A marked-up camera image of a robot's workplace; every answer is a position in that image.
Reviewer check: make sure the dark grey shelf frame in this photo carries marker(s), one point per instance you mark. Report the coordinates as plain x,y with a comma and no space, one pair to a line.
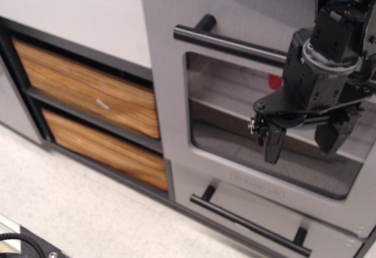
34,100

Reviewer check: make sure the grey toy oven door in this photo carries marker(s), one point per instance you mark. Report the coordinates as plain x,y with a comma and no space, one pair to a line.
339,194

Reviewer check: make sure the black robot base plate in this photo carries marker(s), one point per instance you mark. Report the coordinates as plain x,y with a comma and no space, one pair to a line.
46,246

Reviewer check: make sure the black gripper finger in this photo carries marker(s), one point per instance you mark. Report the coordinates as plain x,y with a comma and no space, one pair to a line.
273,143
331,135

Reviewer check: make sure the white oven tray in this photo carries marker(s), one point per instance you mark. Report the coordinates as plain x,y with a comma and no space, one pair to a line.
221,95

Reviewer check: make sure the wood grain drawer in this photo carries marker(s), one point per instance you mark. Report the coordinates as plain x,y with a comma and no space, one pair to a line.
116,100
133,160

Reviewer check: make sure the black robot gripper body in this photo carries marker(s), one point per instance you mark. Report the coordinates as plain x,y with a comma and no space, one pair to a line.
320,82

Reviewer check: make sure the red toy strawberry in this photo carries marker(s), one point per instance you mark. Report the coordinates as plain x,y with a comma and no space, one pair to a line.
275,81

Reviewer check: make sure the lower wood grain drawer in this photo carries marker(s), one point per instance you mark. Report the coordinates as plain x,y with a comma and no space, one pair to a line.
133,160

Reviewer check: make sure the upper wood grain drawer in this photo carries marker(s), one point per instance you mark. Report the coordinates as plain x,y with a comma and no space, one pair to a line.
116,100

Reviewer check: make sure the black bottom drawer handle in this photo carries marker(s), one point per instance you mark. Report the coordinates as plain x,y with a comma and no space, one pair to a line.
295,245

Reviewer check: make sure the black oven door handle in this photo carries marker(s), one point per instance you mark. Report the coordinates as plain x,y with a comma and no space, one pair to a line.
202,35

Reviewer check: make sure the grey bottom oven drawer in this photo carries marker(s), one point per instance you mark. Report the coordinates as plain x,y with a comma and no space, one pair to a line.
324,241

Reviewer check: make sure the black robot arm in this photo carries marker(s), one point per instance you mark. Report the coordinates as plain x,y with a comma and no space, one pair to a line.
350,15

